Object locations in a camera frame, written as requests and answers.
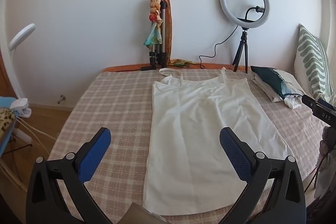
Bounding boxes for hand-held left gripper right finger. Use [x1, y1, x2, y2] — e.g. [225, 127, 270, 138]
[219, 127, 307, 224]

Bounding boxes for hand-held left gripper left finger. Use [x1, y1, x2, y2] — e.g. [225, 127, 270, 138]
[26, 127, 112, 224]

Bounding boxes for white camisole top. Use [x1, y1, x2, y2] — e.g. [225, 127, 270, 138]
[143, 67, 296, 215]

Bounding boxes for white folded clothes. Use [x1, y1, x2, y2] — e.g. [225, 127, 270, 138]
[251, 69, 305, 110]

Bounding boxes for beige checkered blanket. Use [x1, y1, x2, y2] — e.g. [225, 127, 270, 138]
[49, 67, 326, 224]

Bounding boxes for green patterned white pillow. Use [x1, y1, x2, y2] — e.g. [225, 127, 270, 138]
[294, 24, 330, 102]

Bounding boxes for dark teal folded garment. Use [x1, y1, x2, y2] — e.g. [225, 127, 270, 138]
[251, 66, 302, 100]

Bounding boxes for grey flat sheet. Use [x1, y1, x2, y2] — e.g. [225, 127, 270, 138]
[123, 202, 168, 224]

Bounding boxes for orange bed sheet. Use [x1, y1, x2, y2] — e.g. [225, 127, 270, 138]
[102, 63, 237, 73]

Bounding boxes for leopard print cloth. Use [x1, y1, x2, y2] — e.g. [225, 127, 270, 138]
[0, 109, 16, 138]

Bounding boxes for light blue cloth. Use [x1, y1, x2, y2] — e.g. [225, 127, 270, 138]
[0, 97, 17, 110]

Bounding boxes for black mini tripod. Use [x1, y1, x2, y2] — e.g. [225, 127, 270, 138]
[232, 27, 249, 74]

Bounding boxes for black gooseneck phone holder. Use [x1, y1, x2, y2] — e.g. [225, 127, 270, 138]
[238, 5, 265, 24]

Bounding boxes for colourful patterned scarf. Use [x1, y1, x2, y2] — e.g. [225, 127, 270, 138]
[143, 0, 164, 46]

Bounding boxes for orange scarf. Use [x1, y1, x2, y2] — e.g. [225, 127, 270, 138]
[163, 0, 173, 64]

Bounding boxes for white clamp lamp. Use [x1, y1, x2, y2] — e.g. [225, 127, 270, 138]
[9, 23, 36, 119]

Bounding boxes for silver tripod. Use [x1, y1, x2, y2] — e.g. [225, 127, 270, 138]
[142, 1, 168, 72]

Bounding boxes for white cables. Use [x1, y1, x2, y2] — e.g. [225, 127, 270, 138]
[16, 119, 57, 156]

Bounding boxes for black power cable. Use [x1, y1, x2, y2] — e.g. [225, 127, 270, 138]
[198, 25, 239, 69]

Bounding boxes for white ring light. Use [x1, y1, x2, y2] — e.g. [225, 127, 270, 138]
[220, 0, 271, 29]

